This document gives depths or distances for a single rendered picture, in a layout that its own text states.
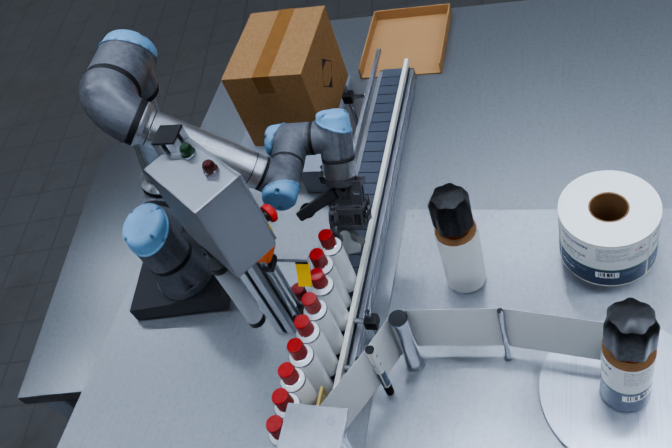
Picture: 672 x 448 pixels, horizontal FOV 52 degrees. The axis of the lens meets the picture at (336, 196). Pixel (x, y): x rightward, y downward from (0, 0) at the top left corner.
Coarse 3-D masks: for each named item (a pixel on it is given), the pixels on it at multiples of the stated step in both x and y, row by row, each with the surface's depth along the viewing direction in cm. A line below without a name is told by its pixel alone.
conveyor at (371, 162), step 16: (384, 80) 208; (384, 96) 204; (384, 112) 199; (400, 112) 198; (384, 128) 195; (368, 144) 192; (384, 144) 191; (368, 160) 188; (368, 176) 185; (368, 192) 181; (352, 256) 169; (352, 336) 155
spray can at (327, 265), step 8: (320, 248) 147; (312, 256) 146; (320, 256) 145; (328, 256) 150; (312, 264) 150; (320, 264) 146; (328, 264) 148; (328, 272) 148; (336, 272) 151; (336, 280) 151; (344, 288) 156; (344, 296) 156
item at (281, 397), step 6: (276, 390) 128; (282, 390) 128; (276, 396) 127; (282, 396) 127; (288, 396) 127; (294, 396) 131; (276, 402) 126; (282, 402) 126; (288, 402) 127; (294, 402) 129; (300, 402) 130; (276, 408) 130; (282, 408) 127; (276, 414) 130; (282, 414) 129
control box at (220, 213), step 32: (160, 160) 118; (192, 160) 116; (160, 192) 120; (192, 192) 111; (224, 192) 110; (192, 224) 117; (224, 224) 113; (256, 224) 118; (224, 256) 116; (256, 256) 122
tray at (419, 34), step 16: (384, 16) 235; (400, 16) 234; (416, 16) 232; (432, 16) 230; (448, 16) 223; (368, 32) 228; (384, 32) 231; (400, 32) 229; (416, 32) 227; (432, 32) 224; (448, 32) 223; (368, 48) 226; (384, 48) 226; (400, 48) 224; (416, 48) 221; (432, 48) 219; (368, 64) 223; (384, 64) 221; (400, 64) 218; (416, 64) 216; (432, 64) 214
